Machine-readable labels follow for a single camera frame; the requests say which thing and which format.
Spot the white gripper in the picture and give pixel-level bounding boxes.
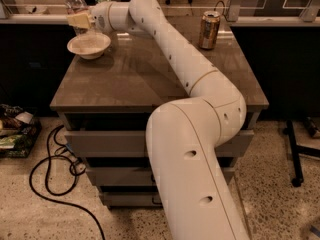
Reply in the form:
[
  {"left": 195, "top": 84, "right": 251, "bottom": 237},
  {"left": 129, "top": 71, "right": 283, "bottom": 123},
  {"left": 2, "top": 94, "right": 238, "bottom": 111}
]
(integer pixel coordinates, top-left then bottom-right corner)
[{"left": 67, "top": 2, "right": 113, "bottom": 34}]

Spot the clear plastic water bottle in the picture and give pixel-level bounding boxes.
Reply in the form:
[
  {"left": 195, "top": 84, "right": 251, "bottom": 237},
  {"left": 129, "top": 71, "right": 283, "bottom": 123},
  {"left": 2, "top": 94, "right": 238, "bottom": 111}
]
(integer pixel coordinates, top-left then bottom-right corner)
[{"left": 65, "top": 0, "right": 96, "bottom": 36}]

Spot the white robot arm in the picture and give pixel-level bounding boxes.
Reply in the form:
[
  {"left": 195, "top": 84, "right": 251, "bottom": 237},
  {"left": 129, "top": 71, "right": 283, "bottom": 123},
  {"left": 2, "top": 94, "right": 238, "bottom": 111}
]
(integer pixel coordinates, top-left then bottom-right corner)
[{"left": 67, "top": 0, "right": 250, "bottom": 240}]

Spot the white paper bowl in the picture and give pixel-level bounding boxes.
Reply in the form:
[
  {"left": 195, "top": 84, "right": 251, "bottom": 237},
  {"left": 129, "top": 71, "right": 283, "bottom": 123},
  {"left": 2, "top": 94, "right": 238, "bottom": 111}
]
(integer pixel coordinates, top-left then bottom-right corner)
[{"left": 67, "top": 33, "right": 111, "bottom": 60}]

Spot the grey three-drawer cabinet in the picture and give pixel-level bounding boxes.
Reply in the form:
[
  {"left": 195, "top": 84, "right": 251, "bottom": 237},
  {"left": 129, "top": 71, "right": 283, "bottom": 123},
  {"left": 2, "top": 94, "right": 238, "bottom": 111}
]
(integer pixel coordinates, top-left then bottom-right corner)
[{"left": 50, "top": 17, "right": 269, "bottom": 194}]

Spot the basket of snack bags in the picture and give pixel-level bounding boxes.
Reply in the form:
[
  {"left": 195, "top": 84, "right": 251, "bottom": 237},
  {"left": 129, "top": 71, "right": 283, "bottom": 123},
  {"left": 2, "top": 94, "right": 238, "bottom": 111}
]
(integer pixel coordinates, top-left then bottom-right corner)
[{"left": 0, "top": 104, "right": 42, "bottom": 158}]

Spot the top grey drawer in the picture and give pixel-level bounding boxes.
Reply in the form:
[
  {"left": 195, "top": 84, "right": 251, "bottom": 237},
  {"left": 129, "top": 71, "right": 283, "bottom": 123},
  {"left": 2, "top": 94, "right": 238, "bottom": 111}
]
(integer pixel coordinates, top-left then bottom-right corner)
[{"left": 65, "top": 130, "right": 254, "bottom": 158}]

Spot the grey drawer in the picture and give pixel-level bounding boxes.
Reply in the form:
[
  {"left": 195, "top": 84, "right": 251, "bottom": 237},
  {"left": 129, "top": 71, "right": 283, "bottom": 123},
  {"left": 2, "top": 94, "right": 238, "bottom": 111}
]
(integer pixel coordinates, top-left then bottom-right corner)
[
  {"left": 99, "top": 192, "right": 162, "bottom": 207},
  {"left": 65, "top": 130, "right": 254, "bottom": 158},
  {"left": 85, "top": 164, "right": 236, "bottom": 187}
]

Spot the gold soda can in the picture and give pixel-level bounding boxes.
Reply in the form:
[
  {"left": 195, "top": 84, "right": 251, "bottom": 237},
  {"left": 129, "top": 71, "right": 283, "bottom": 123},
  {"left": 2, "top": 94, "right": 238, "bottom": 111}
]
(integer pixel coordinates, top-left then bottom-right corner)
[{"left": 199, "top": 11, "right": 220, "bottom": 50}]

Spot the middle grey drawer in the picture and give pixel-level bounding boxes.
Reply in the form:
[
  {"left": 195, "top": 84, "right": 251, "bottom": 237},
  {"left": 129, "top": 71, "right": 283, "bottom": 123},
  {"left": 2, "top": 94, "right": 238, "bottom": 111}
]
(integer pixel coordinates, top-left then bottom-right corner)
[{"left": 85, "top": 164, "right": 236, "bottom": 187}]

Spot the bottom grey drawer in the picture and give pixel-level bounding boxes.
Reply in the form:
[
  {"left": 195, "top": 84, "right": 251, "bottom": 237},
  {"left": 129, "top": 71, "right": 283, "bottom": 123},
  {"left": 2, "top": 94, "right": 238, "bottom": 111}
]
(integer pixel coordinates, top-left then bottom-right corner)
[{"left": 99, "top": 192, "right": 162, "bottom": 207}]

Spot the black rolling stand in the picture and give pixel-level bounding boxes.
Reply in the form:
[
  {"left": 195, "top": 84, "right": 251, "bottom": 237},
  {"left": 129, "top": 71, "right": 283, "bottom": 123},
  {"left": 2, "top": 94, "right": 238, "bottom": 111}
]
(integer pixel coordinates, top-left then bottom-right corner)
[{"left": 283, "top": 120, "right": 320, "bottom": 187}]

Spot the black floor cable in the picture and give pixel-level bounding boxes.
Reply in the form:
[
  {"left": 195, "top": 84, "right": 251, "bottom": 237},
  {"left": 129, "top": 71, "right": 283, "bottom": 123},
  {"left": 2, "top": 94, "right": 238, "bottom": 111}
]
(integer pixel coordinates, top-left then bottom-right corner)
[{"left": 28, "top": 125, "right": 106, "bottom": 240}]

